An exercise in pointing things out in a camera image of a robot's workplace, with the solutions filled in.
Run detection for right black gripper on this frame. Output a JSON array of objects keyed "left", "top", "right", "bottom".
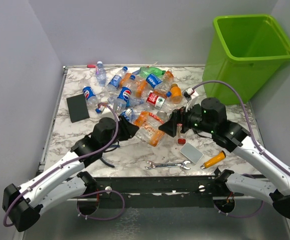
[{"left": 158, "top": 100, "right": 215, "bottom": 137}]

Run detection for large orange label bottle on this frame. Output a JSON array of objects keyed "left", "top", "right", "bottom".
[{"left": 133, "top": 111, "right": 165, "bottom": 147}]

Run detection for clear label-less bottle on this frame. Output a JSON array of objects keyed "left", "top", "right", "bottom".
[{"left": 156, "top": 110, "right": 168, "bottom": 123}]

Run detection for red label cola bottle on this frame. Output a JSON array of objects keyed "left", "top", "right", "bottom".
[{"left": 177, "top": 132, "right": 186, "bottom": 145}]

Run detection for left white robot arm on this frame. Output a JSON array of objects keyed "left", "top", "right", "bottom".
[{"left": 2, "top": 116, "right": 139, "bottom": 232}]

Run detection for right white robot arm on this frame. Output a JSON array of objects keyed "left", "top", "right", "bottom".
[{"left": 159, "top": 97, "right": 290, "bottom": 219}]

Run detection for green plastic bin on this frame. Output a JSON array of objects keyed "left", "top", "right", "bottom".
[{"left": 202, "top": 14, "right": 290, "bottom": 105}]

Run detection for blue label water bottle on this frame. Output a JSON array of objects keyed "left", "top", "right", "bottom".
[{"left": 124, "top": 108, "right": 141, "bottom": 124}]

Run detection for grey rectangular sharpening stone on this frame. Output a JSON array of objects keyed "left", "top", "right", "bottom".
[{"left": 180, "top": 142, "right": 203, "bottom": 164}]

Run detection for pepsi bottle centre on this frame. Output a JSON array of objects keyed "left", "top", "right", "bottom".
[{"left": 114, "top": 86, "right": 131, "bottom": 114}]

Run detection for pepsi bottle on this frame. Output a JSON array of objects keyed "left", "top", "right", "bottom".
[
  {"left": 82, "top": 85, "right": 101, "bottom": 114},
  {"left": 114, "top": 86, "right": 131, "bottom": 114}
]

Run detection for silver open-end wrench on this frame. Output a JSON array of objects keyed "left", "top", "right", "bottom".
[{"left": 145, "top": 160, "right": 191, "bottom": 170}]

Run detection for orange label bottle centre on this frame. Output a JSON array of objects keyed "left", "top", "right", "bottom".
[{"left": 120, "top": 73, "right": 147, "bottom": 98}]

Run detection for orange label bottle back right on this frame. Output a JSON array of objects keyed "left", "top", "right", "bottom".
[{"left": 162, "top": 69, "right": 174, "bottom": 87}]

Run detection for pepsi bottle left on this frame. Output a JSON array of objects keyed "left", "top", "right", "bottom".
[{"left": 82, "top": 85, "right": 101, "bottom": 114}]

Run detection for blue label bottle back left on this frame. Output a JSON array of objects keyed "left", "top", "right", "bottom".
[{"left": 106, "top": 66, "right": 128, "bottom": 92}]

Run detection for blue label bottle back right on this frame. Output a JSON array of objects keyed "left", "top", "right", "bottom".
[{"left": 146, "top": 73, "right": 172, "bottom": 97}]

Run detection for left black foam pad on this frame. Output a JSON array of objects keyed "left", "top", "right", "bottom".
[{"left": 66, "top": 94, "right": 89, "bottom": 123}]

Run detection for green sprite bottle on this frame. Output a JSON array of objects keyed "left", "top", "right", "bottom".
[{"left": 139, "top": 66, "right": 166, "bottom": 79}]

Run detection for small clear bottle back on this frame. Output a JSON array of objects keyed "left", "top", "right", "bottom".
[{"left": 96, "top": 61, "right": 107, "bottom": 87}]

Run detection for blue handled pliers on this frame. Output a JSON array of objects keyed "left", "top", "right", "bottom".
[{"left": 100, "top": 144, "right": 118, "bottom": 169}]

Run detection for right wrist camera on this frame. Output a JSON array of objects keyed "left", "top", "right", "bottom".
[{"left": 182, "top": 87, "right": 199, "bottom": 112}]

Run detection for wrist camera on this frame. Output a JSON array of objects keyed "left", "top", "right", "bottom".
[
  {"left": 97, "top": 102, "right": 108, "bottom": 113},
  {"left": 182, "top": 87, "right": 199, "bottom": 112}
]

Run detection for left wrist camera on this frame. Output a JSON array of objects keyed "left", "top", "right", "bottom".
[{"left": 97, "top": 102, "right": 108, "bottom": 113}]

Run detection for orange screwdriver handle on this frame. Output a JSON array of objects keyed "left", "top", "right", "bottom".
[{"left": 200, "top": 150, "right": 226, "bottom": 169}]

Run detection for black base frame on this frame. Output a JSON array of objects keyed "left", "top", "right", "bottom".
[{"left": 79, "top": 174, "right": 235, "bottom": 210}]

